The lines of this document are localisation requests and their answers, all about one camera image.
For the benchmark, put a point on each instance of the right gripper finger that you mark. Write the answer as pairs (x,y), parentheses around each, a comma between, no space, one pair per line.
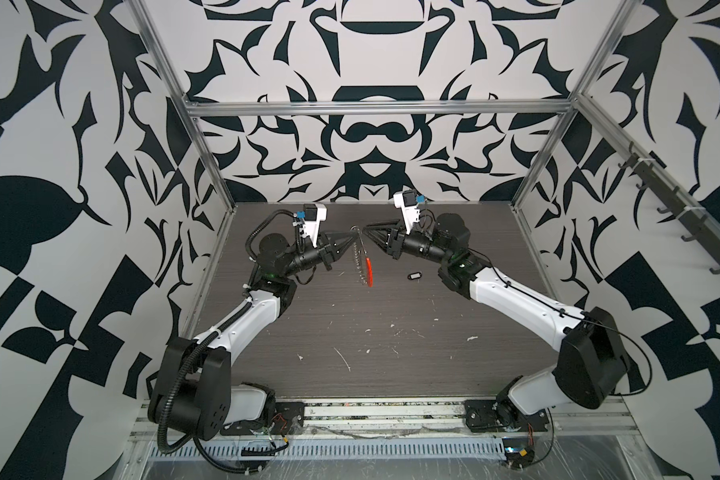
(379,237)
(381,229)

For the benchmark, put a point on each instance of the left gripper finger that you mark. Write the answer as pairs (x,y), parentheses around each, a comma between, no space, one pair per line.
(333,236)
(342,246)

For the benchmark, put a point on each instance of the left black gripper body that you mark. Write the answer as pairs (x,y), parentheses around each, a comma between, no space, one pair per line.
(324,255)

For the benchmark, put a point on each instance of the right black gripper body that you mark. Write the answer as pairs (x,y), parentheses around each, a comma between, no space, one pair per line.
(400,245)

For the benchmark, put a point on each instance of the large keyring with red handle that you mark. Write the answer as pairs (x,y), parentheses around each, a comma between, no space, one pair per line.
(361,258)

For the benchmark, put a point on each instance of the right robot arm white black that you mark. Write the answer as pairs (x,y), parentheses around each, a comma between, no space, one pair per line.
(592,358)

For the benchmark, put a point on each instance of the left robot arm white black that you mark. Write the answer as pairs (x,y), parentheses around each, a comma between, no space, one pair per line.
(194,397)

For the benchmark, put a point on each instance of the small green-lit circuit board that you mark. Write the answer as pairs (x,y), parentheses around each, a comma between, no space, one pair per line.
(518,454)

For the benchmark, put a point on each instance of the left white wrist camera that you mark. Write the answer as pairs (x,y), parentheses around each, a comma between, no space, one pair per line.
(307,222)

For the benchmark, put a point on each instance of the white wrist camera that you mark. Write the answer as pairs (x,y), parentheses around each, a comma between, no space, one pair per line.
(307,222)
(408,202)

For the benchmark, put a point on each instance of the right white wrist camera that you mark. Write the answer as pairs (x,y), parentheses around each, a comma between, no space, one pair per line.
(408,202)

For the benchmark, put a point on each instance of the aluminium frame back crossbar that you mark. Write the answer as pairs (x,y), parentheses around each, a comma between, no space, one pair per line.
(390,107)

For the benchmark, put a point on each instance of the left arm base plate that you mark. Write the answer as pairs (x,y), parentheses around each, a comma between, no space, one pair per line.
(279,418)

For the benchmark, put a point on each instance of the aluminium frame front rail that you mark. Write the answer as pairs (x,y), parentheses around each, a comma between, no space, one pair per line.
(444,416)

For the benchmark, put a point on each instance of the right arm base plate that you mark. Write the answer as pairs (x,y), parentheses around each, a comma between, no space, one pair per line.
(490,415)

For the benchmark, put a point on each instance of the white slotted cable duct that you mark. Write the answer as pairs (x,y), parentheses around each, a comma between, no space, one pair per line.
(491,449)

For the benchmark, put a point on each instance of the grey wall hook rack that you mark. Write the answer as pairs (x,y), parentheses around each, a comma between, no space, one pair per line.
(676,203)

